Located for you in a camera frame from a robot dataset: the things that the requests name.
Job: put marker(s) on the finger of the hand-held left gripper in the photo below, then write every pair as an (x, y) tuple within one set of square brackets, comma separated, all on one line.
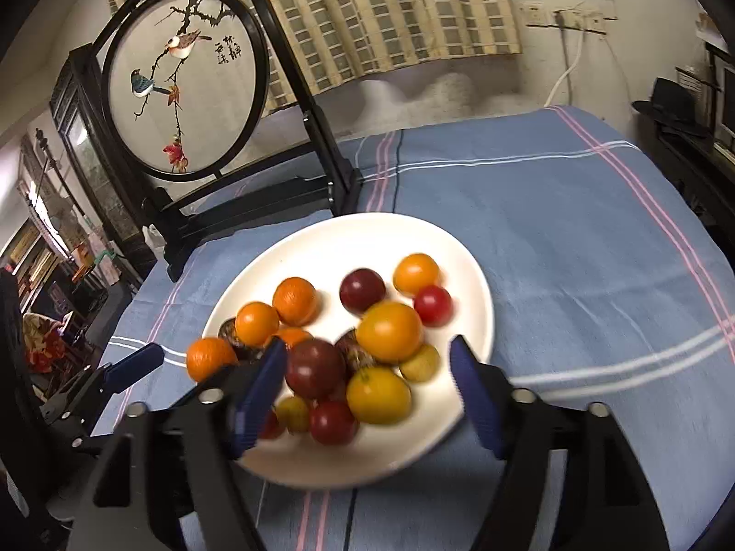
[(133, 364), (95, 445)]

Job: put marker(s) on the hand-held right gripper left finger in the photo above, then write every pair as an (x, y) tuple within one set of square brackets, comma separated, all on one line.
[(258, 396)]

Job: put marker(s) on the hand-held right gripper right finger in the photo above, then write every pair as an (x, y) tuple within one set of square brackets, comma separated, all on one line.
[(476, 396)]

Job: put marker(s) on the red tomato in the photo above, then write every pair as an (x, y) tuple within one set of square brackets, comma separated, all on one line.
[(433, 305), (336, 395), (271, 426), (333, 422)]

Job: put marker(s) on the small yellow-green fruit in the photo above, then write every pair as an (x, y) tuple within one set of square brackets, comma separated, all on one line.
[(420, 363), (293, 413)]

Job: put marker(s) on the dark purple plum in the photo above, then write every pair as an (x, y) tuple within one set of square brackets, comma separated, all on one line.
[(314, 368)]

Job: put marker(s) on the large yellowish orange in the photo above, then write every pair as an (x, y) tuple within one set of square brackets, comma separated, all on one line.
[(379, 395)]

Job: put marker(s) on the red plum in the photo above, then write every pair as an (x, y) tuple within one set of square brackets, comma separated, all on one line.
[(362, 291)]

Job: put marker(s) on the white oval plate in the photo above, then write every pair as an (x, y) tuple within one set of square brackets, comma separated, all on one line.
[(344, 241)]

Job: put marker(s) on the floral cloth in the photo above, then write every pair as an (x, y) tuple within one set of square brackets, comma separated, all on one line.
[(43, 340)]

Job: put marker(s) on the blue striped tablecloth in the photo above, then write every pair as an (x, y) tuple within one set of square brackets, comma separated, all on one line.
[(545, 241)]

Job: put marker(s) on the dark wooden cabinet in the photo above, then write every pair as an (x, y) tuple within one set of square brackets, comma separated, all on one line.
[(86, 143)]

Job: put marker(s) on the round embroidered screen black stand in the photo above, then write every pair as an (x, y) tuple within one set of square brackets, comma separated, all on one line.
[(189, 97)]

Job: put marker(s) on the dark side desk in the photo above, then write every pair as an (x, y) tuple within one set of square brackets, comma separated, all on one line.
[(700, 178)]

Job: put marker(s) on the black hat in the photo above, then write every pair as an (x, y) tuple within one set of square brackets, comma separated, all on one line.
[(675, 100)]

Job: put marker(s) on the beige checked curtain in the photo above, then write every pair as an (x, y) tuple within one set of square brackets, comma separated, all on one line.
[(373, 11)]

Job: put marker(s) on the white wall socket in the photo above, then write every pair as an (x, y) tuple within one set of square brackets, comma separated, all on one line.
[(537, 14)]

